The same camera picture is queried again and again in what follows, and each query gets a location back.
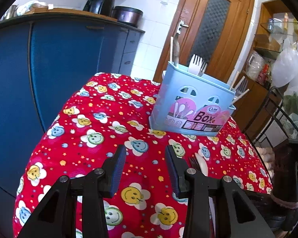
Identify red sauce bottle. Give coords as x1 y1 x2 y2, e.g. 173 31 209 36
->
257 63 272 89

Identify black air fryer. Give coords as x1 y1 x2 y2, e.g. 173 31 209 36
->
83 0 115 17

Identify white plastic bag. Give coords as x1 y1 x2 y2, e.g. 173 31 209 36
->
271 42 298 88

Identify yellow bottle on shelf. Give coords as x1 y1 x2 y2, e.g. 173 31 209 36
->
293 18 298 41

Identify dark rice cooker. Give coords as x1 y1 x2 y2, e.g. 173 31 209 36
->
111 6 143 27

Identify cardboard box on shelf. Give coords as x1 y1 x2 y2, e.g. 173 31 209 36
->
255 34 281 52

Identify white cloth on counter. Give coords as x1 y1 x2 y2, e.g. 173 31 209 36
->
16 0 54 16

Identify wooden shelf cabinet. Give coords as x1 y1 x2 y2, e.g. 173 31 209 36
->
232 0 298 136

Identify orange bottle on shelf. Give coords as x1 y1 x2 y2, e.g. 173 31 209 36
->
283 12 289 30

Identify black metal rack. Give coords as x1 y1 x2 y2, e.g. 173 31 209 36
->
242 86 298 148

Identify brown wooden door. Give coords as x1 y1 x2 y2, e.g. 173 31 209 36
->
153 0 255 82

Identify red smiley flower tablecloth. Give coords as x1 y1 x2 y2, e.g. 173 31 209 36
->
13 73 272 237

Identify blue kitchen cabinet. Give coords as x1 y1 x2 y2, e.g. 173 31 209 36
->
0 15 141 199

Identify white plastic fork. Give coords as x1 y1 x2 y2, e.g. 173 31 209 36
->
188 54 203 75

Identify metal fork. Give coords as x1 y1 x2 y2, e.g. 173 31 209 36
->
235 76 248 97
198 61 208 76

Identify light blue utensil box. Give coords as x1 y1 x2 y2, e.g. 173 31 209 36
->
149 62 236 136

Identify small glass jar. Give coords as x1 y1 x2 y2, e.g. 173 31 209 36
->
266 18 275 33

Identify silver door handle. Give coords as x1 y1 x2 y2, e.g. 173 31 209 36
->
176 20 189 35

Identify clear plastic jar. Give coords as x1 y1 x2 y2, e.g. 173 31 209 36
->
246 51 265 81

